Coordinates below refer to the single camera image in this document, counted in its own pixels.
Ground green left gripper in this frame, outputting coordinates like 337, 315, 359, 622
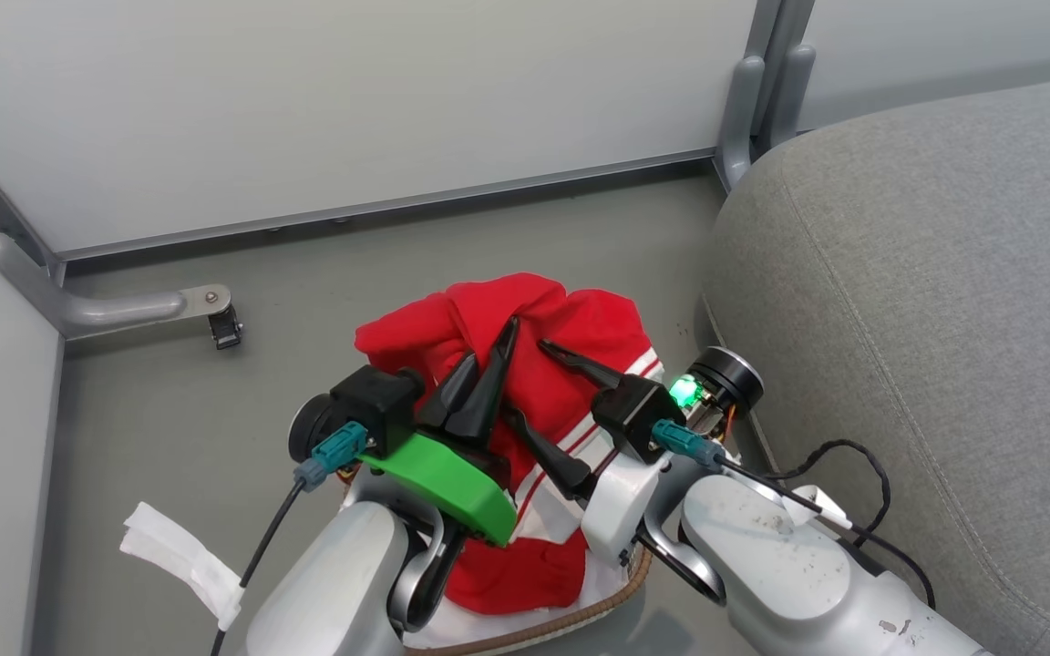
361, 314, 522, 548

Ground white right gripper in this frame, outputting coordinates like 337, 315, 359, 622
499, 338, 673, 569

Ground grey partition corner post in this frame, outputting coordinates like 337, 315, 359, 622
714, 0, 818, 193

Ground white basket with brown rim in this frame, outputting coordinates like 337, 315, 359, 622
341, 351, 667, 656

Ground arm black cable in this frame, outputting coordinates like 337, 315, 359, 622
652, 419, 937, 610
210, 421, 371, 656

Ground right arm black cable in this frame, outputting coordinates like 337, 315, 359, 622
652, 419, 937, 610

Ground grey partition foot with caster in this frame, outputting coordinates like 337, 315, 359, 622
0, 232, 244, 352

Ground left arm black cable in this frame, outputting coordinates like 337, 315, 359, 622
210, 421, 371, 656

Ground white tape strip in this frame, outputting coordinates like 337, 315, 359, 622
119, 501, 246, 632

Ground grey fabric sofa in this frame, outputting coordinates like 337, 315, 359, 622
696, 71, 1050, 656

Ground red white-striped garment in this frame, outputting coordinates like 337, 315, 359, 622
354, 272, 664, 616

